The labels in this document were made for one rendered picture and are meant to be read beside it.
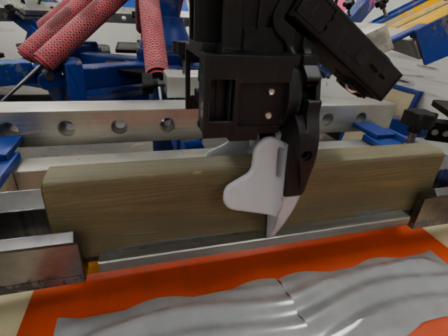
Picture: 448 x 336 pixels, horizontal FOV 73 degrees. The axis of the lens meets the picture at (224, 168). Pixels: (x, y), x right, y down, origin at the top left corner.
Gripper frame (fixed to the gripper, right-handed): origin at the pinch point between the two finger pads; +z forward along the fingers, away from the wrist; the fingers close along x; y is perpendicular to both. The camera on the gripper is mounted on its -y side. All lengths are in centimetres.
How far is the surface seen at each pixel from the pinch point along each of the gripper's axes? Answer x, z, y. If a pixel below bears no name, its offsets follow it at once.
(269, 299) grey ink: 6.2, 4.6, 1.8
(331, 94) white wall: -269, 57, -200
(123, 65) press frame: -73, -1, 14
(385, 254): 3.4, 5.3, -12.6
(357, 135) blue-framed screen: -198, 78, -187
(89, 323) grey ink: 4.9, 4.9, 15.7
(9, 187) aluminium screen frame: -12.9, 2.8, 25.5
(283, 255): 1.2, 5.3, -2.0
